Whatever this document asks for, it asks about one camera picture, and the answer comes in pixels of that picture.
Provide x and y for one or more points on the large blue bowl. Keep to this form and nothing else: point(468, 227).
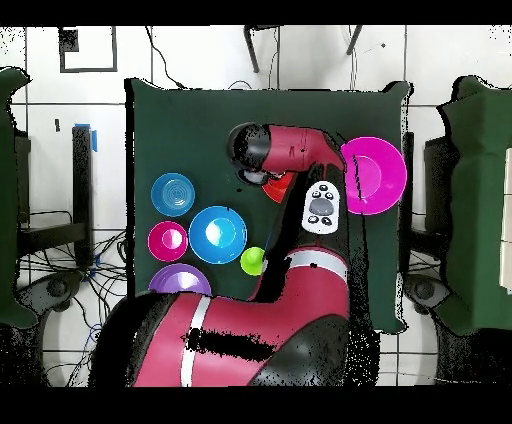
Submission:
point(217, 234)

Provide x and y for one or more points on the orange bowl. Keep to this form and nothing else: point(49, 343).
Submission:
point(276, 190)

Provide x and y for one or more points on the large pink bowl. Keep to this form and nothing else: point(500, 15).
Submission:
point(380, 176)

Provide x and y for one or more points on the black metal leg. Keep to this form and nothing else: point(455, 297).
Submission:
point(251, 48)
point(354, 40)

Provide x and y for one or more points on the purple bowl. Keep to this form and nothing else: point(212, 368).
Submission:
point(180, 280)

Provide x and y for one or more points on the white boxes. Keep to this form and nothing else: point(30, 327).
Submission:
point(507, 220)

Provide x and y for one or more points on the small magenta bowl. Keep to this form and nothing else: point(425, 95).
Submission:
point(167, 241)

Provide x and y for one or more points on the dark green table cloth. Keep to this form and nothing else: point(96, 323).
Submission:
point(200, 112)

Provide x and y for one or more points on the green cup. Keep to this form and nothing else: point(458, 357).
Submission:
point(252, 262)

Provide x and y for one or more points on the black office chair base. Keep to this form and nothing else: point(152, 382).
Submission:
point(56, 288)
point(424, 290)

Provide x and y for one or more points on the small blue bowl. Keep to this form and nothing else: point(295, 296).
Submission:
point(172, 194)

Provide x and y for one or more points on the green covered side table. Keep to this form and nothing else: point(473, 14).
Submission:
point(8, 200)
point(476, 200)

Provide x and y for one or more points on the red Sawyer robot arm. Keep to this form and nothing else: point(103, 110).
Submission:
point(280, 312)

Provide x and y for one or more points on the black stand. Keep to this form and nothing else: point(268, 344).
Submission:
point(438, 180)
point(82, 180)

